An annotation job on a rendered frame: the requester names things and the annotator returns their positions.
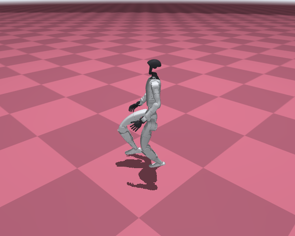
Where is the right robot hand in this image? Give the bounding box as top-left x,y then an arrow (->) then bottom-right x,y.
129,101 -> 140,112

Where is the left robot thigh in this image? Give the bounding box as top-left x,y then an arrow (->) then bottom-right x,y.
140,118 -> 157,152

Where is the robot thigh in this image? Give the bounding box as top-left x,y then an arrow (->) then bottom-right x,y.
118,109 -> 147,133
140,118 -> 157,152

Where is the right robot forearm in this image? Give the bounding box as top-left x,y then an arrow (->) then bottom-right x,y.
139,93 -> 146,106

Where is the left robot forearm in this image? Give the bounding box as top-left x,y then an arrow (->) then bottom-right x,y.
141,103 -> 159,122

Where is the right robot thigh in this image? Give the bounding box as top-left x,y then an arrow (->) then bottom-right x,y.
118,109 -> 147,133

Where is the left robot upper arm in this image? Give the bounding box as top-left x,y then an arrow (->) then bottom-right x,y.
151,81 -> 161,109

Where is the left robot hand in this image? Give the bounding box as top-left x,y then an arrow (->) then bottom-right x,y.
130,116 -> 147,132

